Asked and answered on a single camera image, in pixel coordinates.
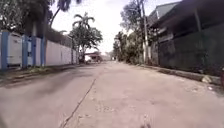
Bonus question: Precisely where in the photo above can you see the roadside trees and bushes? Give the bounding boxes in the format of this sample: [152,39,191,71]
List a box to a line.
[112,0,148,65]

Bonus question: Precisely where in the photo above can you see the utility pole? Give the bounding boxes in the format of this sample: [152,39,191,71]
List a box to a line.
[138,0,151,65]

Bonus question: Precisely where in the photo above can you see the row of trees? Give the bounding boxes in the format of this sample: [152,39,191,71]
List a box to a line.
[0,0,83,38]

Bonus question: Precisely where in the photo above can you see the dark building with fence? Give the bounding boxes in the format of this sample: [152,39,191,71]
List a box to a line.
[146,0,224,77]

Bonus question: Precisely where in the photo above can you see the dirt verge with kerb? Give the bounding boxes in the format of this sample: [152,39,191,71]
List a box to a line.
[0,63,83,84]

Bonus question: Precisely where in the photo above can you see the palm tree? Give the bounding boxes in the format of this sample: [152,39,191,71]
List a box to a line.
[68,12,104,64]

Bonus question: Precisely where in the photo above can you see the white wall with blue posts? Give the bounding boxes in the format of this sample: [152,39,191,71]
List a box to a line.
[0,30,79,70]

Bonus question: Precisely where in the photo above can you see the raised concrete kerb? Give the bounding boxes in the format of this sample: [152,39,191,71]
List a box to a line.
[139,63,223,86]

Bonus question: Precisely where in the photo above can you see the grey concrete road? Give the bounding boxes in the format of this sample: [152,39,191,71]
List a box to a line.
[0,60,224,128]

